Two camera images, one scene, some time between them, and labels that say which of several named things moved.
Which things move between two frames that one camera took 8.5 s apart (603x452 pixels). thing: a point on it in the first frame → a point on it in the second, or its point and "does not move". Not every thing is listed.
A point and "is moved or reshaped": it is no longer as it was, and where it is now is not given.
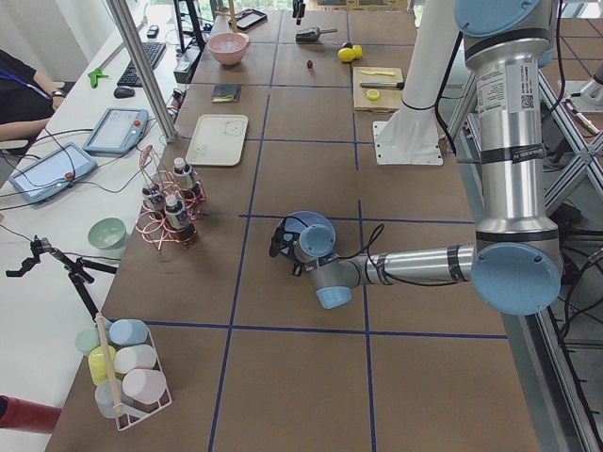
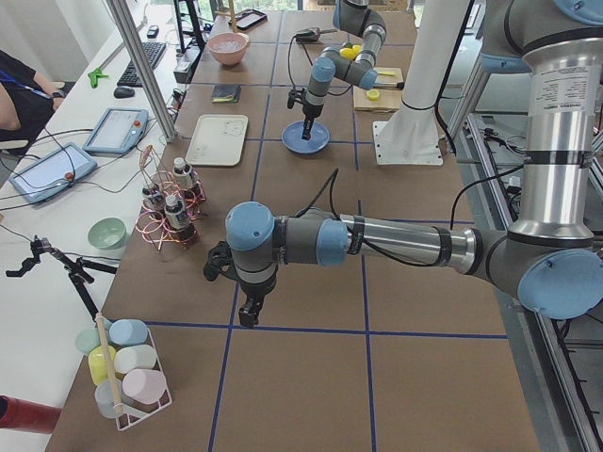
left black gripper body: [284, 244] → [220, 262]
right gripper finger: [300, 5] → [301, 96]
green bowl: [107, 233] does not move
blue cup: [128, 331] does not move
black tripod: [76, 270] does not move
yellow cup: [97, 363] does not move
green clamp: [94, 75] does not move
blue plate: [296, 221] is moved or reshaped
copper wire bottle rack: [170, 201] does not move
